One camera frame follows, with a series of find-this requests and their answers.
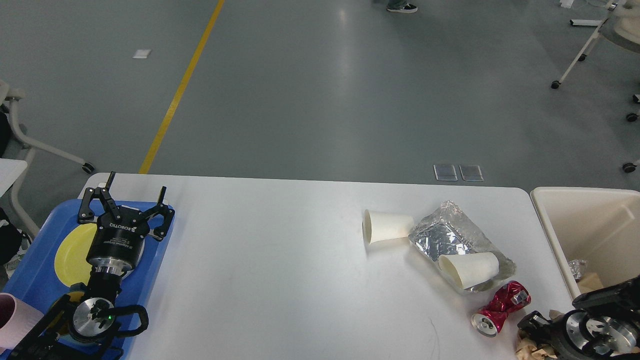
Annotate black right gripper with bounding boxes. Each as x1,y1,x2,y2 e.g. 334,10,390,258
517,310,636,360

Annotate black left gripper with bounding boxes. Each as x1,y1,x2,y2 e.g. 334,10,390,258
77,172,176,274

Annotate brown paper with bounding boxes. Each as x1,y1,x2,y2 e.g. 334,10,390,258
515,310,566,360

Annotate brown paper bag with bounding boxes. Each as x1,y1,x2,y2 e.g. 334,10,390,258
576,272,605,294

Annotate yellow plastic plate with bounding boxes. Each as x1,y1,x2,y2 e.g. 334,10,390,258
54,223,98,288

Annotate crushed white paper cup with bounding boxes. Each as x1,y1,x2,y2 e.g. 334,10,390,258
438,251,499,290

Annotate silver foil bag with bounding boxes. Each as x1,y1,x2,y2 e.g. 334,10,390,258
408,200,517,293

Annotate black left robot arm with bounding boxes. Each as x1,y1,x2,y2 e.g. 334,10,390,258
1,173,176,360

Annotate crushed red soda can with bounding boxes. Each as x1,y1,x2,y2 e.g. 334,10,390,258
471,280,531,338

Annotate beige plastic bin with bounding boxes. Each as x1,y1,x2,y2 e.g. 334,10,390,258
530,186,640,297

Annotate white side table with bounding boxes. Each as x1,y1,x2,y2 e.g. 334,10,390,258
0,158,28,198

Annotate pink ribbed cup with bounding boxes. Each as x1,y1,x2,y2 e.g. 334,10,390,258
0,292,44,353

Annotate right floor socket cover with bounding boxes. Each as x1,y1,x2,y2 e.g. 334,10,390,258
459,164,484,182

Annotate floor socket cover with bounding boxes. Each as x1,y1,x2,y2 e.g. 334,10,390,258
459,164,484,182
433,164,458,182

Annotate white chair base left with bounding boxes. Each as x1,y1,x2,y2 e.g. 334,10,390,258
0,80,95,239

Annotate left floor socket cover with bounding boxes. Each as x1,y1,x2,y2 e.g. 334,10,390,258
433,164,458,182

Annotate upright-lying white paper cup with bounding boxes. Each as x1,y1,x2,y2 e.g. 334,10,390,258
362,209,415,244

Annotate white rolling stand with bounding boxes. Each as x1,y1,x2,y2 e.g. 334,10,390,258
550,0,640,90

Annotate black sneaker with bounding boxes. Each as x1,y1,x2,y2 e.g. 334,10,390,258
386,0,418,14

